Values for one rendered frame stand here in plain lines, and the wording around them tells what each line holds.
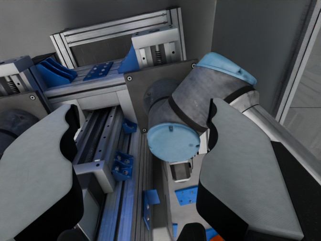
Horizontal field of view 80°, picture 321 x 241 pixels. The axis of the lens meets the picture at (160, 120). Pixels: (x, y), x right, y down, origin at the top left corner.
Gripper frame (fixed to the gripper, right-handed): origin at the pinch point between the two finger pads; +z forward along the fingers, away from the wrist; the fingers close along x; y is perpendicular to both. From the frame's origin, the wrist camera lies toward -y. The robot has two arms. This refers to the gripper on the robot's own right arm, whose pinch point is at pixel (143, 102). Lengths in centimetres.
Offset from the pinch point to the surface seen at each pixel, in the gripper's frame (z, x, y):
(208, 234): 145, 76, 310
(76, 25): 148, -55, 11
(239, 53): 91, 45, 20
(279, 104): 49, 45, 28
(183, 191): 145, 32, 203
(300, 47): 48, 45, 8
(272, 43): 64, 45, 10
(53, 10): 148, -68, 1
